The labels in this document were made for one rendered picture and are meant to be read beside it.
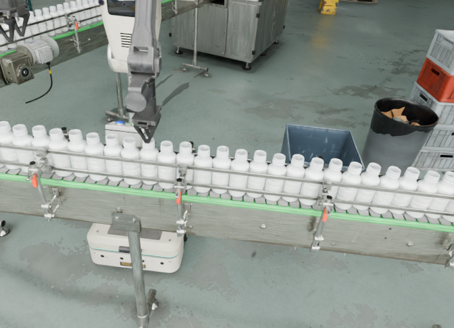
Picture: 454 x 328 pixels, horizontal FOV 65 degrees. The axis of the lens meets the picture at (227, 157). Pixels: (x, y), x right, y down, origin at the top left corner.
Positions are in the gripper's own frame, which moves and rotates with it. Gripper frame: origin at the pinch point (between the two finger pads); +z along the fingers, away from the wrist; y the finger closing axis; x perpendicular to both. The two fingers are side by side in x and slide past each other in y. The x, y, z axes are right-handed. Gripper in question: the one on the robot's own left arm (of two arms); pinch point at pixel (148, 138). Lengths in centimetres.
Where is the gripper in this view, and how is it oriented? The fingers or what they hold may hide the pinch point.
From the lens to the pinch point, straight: 113.7
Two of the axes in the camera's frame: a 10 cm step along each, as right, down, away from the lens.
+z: -0.7, 8.1, 5.7
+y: 0.9, -5.7, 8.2
